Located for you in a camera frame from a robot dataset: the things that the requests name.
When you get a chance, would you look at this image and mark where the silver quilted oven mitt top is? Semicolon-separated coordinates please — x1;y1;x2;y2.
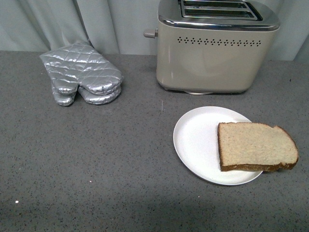
40;42;123;95

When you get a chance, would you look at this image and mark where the silver quilted oven mitt bottom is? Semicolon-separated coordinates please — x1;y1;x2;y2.
52;85;121;106

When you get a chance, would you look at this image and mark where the silver quilted oven mitt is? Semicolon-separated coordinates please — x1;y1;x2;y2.
40;42;123;95
52;85;121;106

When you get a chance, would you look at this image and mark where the brown-crusted bread slice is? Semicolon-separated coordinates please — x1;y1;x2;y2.
217;122;299;172

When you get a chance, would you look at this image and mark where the white round plate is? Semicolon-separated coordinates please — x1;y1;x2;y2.
173;106;262;186

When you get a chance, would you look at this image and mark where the cream two-slot toaster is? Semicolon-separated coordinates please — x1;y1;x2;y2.
144;0;280;94

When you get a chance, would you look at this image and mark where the grey pleated curtain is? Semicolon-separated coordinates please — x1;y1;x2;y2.
0;0;309;63

